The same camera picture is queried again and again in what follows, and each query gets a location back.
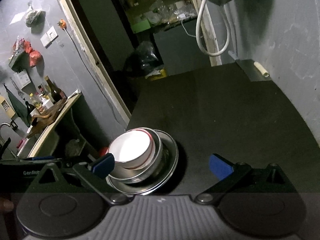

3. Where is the deep steel bowl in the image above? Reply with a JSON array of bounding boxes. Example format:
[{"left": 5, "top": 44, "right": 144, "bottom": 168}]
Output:
[{"left": 108, "top": 127, "right": 163, "bottom": 184}]

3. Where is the white ceramic bowl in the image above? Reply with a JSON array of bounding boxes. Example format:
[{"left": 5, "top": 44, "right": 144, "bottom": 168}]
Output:
[{"left": 107, "top": 128, "right": 156, "bottom": 170}]

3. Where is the large steel plate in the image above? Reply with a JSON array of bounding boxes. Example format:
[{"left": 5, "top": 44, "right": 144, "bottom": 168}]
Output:
[{"left": 106, "top": 129, "right": 179, "bottom": 196}]

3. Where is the person's hand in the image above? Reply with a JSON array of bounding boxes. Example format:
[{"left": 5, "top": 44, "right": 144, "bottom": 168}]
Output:
[{"left": 0, "top": 198, "right": 14, "bottom": 213}]

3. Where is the wooden side shelf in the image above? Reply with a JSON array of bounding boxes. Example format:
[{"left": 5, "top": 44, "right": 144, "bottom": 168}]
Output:
[{"left": 17, "top": 89, "right": 82, "bottom": 158}]

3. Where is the dark glass bottle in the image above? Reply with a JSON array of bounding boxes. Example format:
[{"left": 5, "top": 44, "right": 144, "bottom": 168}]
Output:
[{"left": 44, "top": 76, "right": 67, "bottom": 103}]

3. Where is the cleaver knife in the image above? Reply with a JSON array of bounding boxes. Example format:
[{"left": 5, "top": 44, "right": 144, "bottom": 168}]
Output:
[{"left": 228, "top": 50, "right": 272, "bottom": 82}]

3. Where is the yellow container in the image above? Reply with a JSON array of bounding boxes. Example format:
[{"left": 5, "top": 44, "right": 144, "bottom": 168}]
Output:
[{"left": 145, "top": 69, "right": 167, "bottom": 81}]

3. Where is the red plastic bag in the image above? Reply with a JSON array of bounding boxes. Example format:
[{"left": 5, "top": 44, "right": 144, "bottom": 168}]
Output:
[{"left": 11, "top": 38, "right": 43, "bottom": 68}]

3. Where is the black garbage bag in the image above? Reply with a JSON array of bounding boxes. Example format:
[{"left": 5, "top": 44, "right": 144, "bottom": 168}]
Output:
[{"left": 123, "top": 41, "right": 162, "bottom": 77}]

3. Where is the dark cabinet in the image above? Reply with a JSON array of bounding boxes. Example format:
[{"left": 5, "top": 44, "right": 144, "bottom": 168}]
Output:
[{"left": 153, "top": 20, "right": 211, "bottom": 76}]

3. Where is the green box on shelf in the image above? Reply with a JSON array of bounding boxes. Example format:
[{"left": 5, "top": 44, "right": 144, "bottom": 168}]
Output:
[{"left": 131, "top": 20, "right": 151, "bottom": 34}]

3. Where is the cream rolled handle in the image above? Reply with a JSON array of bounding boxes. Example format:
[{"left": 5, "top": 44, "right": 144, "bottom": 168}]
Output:
[{"left": 253, "top": 61, "right": 270, "bottom": 77}]

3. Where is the white wall switch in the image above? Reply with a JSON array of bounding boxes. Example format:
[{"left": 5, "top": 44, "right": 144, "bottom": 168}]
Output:
[{"left": 40, "top": 26, "right": 58, "bottom": 47}]

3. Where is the orange wall plug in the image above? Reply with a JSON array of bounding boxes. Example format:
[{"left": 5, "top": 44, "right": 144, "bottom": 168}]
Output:
[{"left": 57, "top": 19, "right": 67, "bottom": 31}]

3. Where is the white hose loop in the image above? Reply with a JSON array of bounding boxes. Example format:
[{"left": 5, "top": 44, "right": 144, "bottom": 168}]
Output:
[{"left": 195, "top": 0, "right": 231, "bottom": 57}]

